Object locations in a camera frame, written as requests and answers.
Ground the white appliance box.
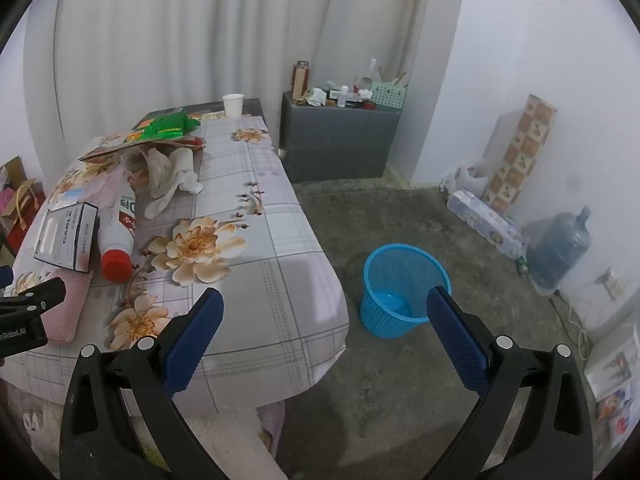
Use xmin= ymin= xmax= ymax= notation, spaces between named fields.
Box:
xmin=584 ymin=322 xmax=640 ymax=401

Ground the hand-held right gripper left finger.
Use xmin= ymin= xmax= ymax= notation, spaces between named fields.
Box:
xmin=60 ymin=287 xmax=231 ymax=480

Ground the tall patterned cardboard box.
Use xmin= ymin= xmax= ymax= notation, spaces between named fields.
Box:
xmin=481 ymin=93 xmax=557 ymax=213

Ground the green snack bag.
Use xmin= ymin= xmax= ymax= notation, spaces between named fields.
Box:
xmin=134 ymin=111 xmax=202 ymax=142

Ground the black and white cable box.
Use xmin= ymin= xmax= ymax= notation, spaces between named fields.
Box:
xmin=34 ymin=201 xmax=100 ymax=275

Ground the colourful printed bag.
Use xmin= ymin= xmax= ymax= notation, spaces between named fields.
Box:
xmin=595 ymin=385 xmax=637 ymax=441

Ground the white cable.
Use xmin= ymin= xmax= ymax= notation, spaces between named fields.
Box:
xmin=550 ymin=287 xmax=593 ymax=361

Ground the brown cardboard box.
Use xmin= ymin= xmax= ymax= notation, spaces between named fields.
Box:
xmin=0 ymin=156 xmax=25 ymax=187

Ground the blue plastic waste basket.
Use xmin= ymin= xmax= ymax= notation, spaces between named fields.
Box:
xmin=361 ymin=244 xmax=452 ymax=338

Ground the green plastic storage basket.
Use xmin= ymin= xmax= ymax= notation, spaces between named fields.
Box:
xmin=372 ymin=82 xmax=408 ymax=109

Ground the brown thermos bottle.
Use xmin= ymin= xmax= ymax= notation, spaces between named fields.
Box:
xmin=292 ymin=60 xmax=310 ymax=99

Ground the floral tablecloth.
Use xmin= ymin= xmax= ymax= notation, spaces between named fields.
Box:
xmin=0 ymin=115 xmax=350 ymax=416

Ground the table with dark printed top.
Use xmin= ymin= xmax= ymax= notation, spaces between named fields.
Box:
xmin=142 ymin=98 xmax=267 ymax=122

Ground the white wall socket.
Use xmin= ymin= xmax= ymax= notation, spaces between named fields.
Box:
xmin=597 ymin=267 xmax=626 ymax=301

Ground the white curtain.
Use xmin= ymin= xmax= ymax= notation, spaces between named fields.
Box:
xmin=22 ymin=0 xmax=468 ymax=186

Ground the white plastic bag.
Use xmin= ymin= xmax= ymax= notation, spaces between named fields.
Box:
xmin=440 ymin=160 xmax=488 ymax=196

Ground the red gift bag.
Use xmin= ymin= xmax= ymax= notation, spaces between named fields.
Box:
xmin=0 ymin=177 xmax=46 ymax=256

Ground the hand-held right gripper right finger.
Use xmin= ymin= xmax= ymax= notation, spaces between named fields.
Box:
xmin=420 ymin=285 xmax=596 ymax=480

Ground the white bottle with red cap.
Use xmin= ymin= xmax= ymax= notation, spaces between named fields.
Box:
xmin=100 ymin=167 xmax=141 ymax=283

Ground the grey cabinet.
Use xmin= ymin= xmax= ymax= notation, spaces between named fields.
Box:
xmin=280 ymin=91 xmax=403 ymax=184

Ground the toilet paper pack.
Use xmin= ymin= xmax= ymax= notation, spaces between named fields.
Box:
xmin=446 ymin=189 xmax=526 ymax=260

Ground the blue water jug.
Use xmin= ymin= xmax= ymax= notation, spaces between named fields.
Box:
xmin=527 ymin=205 xmax=592 ymax=291

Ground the blue and white medicine box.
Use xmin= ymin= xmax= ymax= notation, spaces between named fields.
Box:
xmin=47 ymin=186 xmax=96 ymax=211

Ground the clear plastic bag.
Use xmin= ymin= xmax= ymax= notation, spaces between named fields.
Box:
xmin=357 ymin=58 xmax=381 ymax=92

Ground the bundle of wooden sticks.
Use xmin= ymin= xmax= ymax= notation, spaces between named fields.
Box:
xmin=377 ymin=62 xmax=408 ymax=86

